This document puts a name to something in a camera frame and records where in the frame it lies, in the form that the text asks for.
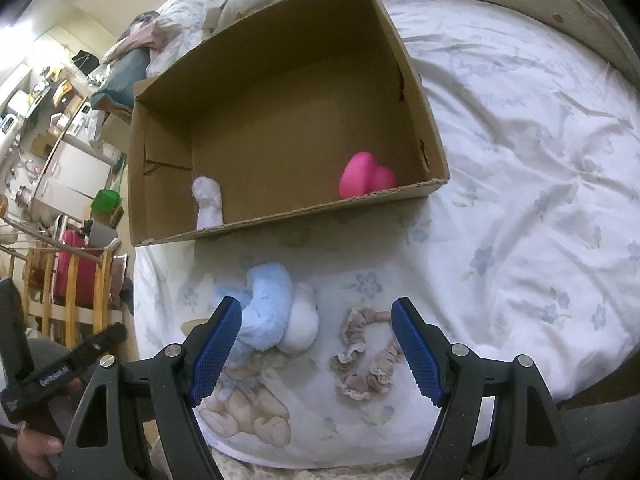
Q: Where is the beige lace scrunchie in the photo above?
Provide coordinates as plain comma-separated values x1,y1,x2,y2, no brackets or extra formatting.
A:
330,302,404,402

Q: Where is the light blue fluffy scrunchie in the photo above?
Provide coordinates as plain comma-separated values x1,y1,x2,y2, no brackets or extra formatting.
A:
213,262,293,368

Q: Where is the white sock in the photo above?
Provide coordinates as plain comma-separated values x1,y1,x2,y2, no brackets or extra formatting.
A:
192,177,224,231

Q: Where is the pink rubber duck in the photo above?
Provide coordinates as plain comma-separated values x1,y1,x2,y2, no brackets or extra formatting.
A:
338,152,397,200

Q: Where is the person's left hand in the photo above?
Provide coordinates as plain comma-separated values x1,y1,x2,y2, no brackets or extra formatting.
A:
16,378,84,478

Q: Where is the pink bag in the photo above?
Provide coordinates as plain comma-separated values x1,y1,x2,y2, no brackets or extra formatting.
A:
53,230,96,308

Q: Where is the white floral bed sheet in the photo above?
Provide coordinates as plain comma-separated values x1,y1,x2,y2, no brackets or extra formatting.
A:
134,0,639,479

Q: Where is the green plastic container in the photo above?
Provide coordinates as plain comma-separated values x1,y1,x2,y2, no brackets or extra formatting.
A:
91,188,122,214

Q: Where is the white cabinet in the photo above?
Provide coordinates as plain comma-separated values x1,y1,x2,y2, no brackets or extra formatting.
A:
28,134,112,226

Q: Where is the teal pillow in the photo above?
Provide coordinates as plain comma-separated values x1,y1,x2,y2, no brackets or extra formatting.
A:
90,48,151,114

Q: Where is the brown cardboard box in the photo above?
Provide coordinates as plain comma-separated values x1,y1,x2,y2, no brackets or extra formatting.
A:
128,0,450,246

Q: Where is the wooden chair frame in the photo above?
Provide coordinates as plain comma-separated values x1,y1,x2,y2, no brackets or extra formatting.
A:
1,214,127,348

